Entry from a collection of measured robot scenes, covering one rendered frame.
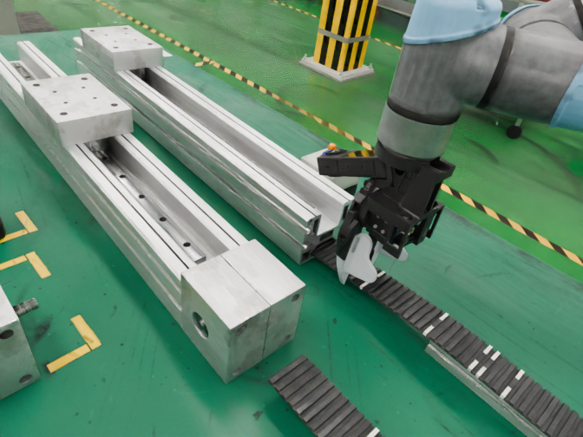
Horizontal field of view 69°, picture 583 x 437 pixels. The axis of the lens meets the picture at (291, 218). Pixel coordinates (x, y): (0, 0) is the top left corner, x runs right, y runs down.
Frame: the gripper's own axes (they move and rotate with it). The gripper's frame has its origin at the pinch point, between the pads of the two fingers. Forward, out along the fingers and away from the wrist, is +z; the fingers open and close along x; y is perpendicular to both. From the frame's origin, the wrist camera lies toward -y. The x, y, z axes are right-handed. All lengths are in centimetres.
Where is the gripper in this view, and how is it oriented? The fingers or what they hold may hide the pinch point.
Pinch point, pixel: (354, 264)
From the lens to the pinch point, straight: 61.3
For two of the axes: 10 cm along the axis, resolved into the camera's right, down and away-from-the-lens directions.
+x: 7.4, -3.3, 5.9
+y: 6.6, 5.3, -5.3
